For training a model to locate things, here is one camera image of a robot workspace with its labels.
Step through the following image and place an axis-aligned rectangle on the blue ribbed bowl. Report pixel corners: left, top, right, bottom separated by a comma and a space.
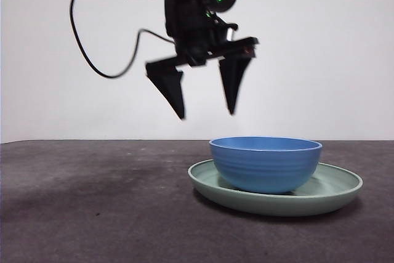
209, 136, 323, 195

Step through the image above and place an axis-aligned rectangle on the pale green plate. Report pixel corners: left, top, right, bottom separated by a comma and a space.
187, 158, 364, 217

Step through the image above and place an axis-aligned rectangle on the black cable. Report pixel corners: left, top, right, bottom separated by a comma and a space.
70, 0, 178, 79

